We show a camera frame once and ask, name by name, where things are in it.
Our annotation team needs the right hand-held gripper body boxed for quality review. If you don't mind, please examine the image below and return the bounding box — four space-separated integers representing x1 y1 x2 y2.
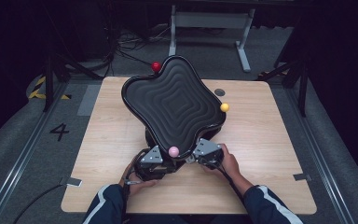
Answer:
191 137 226 172

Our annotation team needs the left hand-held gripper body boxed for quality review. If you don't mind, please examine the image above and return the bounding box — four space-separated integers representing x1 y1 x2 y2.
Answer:
134 145 173 182

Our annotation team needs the black wavy tray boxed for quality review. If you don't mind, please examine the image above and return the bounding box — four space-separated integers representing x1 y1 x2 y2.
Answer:
120 55 227 161

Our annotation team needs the person's right hand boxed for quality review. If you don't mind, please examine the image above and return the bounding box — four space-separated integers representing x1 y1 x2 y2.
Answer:
203 143 241 181

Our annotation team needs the person's left hand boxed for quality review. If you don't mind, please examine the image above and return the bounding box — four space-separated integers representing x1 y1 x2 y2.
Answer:
119 162 159 197

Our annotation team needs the grey tape piece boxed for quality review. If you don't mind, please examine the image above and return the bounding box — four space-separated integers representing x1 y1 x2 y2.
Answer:
293 173 312 182
64 176 83 189

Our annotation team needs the black tripod stand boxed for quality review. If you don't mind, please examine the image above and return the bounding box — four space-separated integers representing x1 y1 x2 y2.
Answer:
41 52 103 113
257 59 309 118

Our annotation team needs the grey metal stand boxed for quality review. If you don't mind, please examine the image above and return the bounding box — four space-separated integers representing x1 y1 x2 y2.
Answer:
167 4 255 73

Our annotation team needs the yellow black hazard tape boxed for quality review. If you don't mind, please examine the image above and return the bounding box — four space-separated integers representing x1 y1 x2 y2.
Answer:
28 76 73 101

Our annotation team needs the right hand-held gripper cable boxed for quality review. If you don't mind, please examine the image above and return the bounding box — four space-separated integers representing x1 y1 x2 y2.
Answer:
213 161 246 203

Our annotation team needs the hand-held gripper cable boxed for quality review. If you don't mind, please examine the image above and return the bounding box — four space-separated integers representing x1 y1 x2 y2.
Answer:
120 148 150 224
213 161 246 203

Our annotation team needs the left hand-held gripper cable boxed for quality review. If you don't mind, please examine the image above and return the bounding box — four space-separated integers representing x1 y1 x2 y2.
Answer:
120 148 150 224

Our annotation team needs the metal floor rail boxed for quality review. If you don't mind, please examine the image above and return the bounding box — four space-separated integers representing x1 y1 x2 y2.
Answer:
0 82 69 224
287 87 355 224

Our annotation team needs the black floor cable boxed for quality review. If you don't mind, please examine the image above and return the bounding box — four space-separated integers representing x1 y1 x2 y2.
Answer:
12 183 64 224

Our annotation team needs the bundle of black floor cables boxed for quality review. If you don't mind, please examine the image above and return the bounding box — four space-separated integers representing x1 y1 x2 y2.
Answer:
103 18 175 71

